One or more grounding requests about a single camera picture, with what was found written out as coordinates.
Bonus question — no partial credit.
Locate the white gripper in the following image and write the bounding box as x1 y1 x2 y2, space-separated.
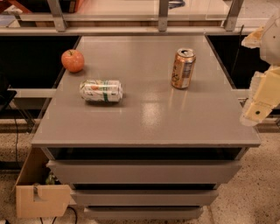
240 11 280 126

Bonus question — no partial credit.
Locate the white green 7up can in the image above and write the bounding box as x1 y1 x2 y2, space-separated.
80 80 123 102

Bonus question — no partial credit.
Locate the gold brown soda can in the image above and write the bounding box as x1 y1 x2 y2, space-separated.
171 48 196 89

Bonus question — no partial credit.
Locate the grey drawer cabinet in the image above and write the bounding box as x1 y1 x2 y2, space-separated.
31 35 262 221

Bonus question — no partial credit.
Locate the top grey drawer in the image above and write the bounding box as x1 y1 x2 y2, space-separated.
47 160 241 185

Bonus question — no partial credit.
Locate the grey drawer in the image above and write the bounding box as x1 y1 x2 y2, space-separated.
71 190 218 207
47 160 241 185
84 206 203 220

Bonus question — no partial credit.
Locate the red apple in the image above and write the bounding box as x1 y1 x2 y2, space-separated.
61 49 85 73

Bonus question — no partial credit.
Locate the middle grey drawer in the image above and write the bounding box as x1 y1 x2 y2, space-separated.
71 190 218 207

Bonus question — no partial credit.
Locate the bottom grey drawer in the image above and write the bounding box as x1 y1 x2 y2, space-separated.
84 206 203 220

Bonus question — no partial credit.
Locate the green bottle in box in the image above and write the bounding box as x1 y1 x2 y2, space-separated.
45 172 56 185

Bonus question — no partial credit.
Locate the cardboard box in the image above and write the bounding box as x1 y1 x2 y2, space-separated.
14 148 71 219

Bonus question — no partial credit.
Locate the black cable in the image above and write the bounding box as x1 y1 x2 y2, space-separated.
7 103 22 170

